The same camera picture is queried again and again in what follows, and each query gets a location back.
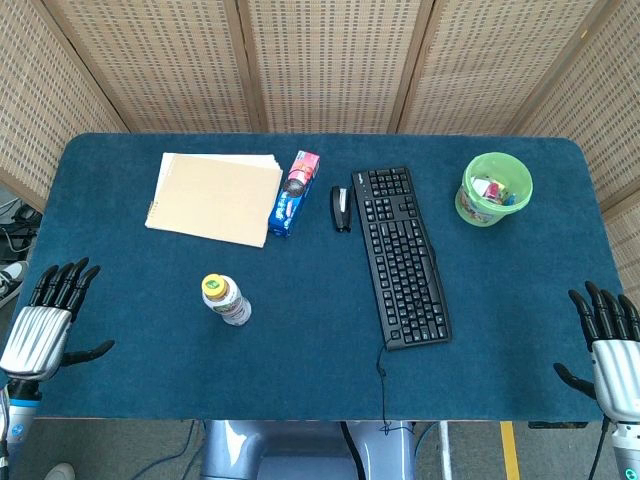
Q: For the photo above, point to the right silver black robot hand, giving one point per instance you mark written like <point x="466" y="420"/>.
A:
<point x="612" y="367"/>

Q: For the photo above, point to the black computer keyboard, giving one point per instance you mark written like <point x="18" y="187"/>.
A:
<point x="402" y="260"/>

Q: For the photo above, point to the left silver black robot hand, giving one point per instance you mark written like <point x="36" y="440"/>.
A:
<point x="37" y="332"/>

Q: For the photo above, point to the blue-grey robot torso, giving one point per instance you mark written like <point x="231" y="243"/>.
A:
<point x="300" y="455"/>

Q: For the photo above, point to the pink packet in bucket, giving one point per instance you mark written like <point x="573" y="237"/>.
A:
<point x="495" y="191"/>

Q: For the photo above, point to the small yellow-capped bottle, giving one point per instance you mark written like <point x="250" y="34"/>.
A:
<point x="227" y="300"/>

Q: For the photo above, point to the bamboo folding screen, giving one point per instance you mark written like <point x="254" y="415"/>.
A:
<point x="330" y="65"/>

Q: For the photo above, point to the black white sneaker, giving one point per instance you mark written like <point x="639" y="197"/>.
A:
<point x="10" y="282"/>

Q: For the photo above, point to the tan spiral notebook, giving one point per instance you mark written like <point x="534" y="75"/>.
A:
<point x="215" y="200"/>

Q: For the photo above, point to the green plastic bucket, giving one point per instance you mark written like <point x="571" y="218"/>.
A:
<point x="472" y="205"/>

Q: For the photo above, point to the black stapler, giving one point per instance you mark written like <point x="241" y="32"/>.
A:
<point x="341" y="210"/>

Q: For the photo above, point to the blue table mat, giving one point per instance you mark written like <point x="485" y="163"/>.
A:
<point x="310" y="350"/>

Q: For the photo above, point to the white shoe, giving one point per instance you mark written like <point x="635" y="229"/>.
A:
<point x="60" y="471"/>

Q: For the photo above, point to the blue cookie box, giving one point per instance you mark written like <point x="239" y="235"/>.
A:
<point x="292" y="200"/>

